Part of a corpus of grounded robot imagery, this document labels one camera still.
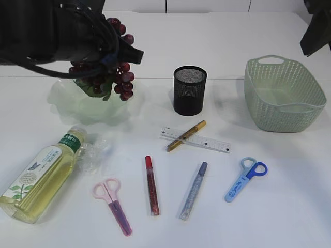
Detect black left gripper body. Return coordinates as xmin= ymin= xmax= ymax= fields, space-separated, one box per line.
xmin=1 ymin=1 xmax=143 ymax=65

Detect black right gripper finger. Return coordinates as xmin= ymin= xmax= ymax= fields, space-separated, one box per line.
xmin=300 ymin=0 xmax=330 ymax=56

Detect purple artificial grape bunch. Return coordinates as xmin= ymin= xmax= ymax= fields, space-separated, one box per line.
xmin=68 ymin=18 xmax=135 ymax=101

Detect clear plastic sheet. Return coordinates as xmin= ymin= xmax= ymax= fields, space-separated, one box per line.
xmin=76 ymin=136 xmax=110 ymax=175

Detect green woven plastic basket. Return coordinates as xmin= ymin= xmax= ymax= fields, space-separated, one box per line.
xmin=244 ymin=56 xmax=327 ymax=133

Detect black mesh pen cup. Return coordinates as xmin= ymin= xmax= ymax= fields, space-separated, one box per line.
xmin=173 ymin=66 xmax=207 ymax=116

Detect gold marker pen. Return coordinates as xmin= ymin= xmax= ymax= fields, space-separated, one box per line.
xmin=167 ymin=120 xmax=206 ymax=152

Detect clear plastic ruler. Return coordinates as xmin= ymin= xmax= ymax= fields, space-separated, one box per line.
xmin=160 ymin=127 xmax=231 ymax=153

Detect silver glitter glue tube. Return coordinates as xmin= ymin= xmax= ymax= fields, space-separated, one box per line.
xmin=179 ymin=162 xmax=208 ymax=221

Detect red glitter glue tube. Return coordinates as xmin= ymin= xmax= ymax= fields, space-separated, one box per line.
xmin=145 ymin=156 xmax=160 ymax=216

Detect blue capped scissors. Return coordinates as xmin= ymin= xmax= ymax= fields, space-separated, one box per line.
xmin=224 ymin=157 xmax=268 ymax=203

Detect yellow tea bottle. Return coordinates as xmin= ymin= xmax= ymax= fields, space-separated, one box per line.
xmin=1 ymin=126 xmax=87 ymax=224

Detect pink purple scissors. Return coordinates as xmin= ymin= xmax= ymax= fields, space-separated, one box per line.
xmin=92 ymin=178 xmax=132 ymax=237

